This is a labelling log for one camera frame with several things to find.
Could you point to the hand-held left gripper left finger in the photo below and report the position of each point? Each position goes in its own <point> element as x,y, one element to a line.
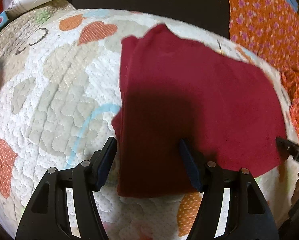
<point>105,165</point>

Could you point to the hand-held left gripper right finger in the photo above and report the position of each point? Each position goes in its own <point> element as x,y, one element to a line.
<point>189,165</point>

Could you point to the quilted heart-print blanket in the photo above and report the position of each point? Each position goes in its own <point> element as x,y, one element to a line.
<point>52,80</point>

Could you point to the orange floral cloth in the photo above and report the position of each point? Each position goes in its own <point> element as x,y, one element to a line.
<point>259,17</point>

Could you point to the maroon garment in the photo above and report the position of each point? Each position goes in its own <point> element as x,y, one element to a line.
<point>189,80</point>

